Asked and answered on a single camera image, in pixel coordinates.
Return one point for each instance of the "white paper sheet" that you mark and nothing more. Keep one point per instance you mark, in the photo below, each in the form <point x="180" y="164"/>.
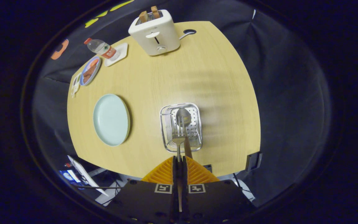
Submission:
<point x="84" y="175"/>

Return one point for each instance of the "black backdrop cloth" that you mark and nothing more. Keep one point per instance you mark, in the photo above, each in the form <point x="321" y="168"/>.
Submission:
<point x="291" y="93"/>

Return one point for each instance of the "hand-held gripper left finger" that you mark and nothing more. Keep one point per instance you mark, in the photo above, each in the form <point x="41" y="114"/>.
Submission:
<point x="151" y="202"/>

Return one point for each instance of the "black table clamp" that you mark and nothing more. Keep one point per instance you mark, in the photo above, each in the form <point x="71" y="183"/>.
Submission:
<point x="253" y="161"/>

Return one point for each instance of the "light green plate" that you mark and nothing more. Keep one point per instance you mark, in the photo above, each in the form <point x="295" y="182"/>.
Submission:
<point x="110" y="119"/>

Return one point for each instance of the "clear water bottle red label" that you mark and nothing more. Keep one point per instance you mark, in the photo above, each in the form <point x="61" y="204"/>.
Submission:
<point x="101" y="48"/>

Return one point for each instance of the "thin black rod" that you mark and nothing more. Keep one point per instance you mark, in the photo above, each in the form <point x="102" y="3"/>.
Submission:
<point x="101" y="187"/>

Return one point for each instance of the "blue rimmed plate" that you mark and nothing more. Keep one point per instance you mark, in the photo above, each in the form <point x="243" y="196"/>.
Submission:
<point x="95" y="76"/>

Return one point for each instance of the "white square coaster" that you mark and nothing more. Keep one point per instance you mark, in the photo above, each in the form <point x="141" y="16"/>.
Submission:
<point x="121" y="53"/>

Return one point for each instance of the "brown toast slice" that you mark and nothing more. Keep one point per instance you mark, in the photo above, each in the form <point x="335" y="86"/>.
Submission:
<point x="155" y="12"/>
<point x="143" y="16"/>

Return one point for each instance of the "blue lit device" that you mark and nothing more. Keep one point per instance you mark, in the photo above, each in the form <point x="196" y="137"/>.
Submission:
<point x="70" y="178"/>

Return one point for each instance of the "reddish food pieces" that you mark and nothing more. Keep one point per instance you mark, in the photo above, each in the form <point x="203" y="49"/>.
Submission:
<point x="89" y="73"/>

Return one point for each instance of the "white toaster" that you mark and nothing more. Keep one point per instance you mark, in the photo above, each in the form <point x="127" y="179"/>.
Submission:
<point x="160" y="34"/>

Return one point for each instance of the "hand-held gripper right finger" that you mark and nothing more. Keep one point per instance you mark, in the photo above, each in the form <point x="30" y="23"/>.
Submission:
<point x="216" y="202"/>

